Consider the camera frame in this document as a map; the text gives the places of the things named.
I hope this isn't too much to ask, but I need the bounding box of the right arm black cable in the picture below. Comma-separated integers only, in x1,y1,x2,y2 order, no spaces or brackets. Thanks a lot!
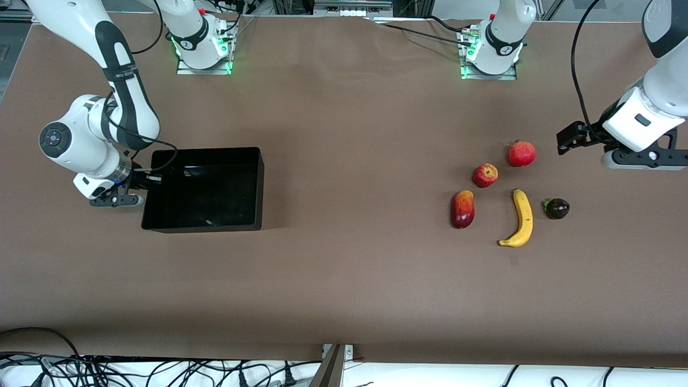
129,0,163,55

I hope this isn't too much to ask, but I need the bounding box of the black rectangular plastic tray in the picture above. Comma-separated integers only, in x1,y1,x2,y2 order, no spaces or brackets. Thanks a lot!
141,147,264,234

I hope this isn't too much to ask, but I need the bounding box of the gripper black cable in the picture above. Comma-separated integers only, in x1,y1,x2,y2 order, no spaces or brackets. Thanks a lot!
105,89,179,181
571,0,605,141

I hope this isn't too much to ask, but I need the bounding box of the red apple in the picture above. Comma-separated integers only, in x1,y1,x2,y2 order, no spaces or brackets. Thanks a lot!
472,163,499,188

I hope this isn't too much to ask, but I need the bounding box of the grey metal rack equipment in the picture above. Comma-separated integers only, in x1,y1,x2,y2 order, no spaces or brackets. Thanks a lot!
313,0,396,18

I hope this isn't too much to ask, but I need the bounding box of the dark purple round fruit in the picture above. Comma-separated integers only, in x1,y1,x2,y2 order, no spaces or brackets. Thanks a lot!
543,198,570,220

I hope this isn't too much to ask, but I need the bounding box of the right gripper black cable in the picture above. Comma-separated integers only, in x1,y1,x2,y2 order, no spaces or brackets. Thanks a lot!
105,89,179,181

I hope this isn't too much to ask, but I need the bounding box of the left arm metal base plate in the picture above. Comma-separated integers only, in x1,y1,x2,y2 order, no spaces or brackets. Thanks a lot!
458,24,518,81

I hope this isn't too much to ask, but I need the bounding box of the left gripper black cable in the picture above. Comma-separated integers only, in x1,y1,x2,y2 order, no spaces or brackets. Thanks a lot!
571,0,605,141

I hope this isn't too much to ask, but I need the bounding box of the red pomegranate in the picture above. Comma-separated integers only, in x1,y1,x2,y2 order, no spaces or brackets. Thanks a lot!
507,140,537,168

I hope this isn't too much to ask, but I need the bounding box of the red yellow mango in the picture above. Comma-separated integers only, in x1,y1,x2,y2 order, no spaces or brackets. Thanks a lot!
450,190,475,230

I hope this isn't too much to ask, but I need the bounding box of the grey mount beam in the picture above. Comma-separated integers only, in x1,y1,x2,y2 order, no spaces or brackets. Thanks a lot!
309,344,346,387

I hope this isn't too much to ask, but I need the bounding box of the silver bracket plate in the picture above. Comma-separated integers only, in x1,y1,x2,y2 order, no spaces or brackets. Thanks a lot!
321,344,355,360

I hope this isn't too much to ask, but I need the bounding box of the thin black cable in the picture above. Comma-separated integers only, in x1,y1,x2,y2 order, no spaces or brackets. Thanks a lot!
371,20,474,48

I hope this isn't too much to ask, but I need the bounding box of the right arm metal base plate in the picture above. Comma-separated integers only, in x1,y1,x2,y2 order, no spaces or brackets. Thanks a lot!
176,21,234,75

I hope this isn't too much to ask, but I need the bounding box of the black looped cable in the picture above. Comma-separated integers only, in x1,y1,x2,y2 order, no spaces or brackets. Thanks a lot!
0,327,81,358

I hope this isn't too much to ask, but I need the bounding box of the yellow banana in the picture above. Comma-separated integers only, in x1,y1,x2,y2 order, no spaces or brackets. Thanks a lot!
498,188,534,248

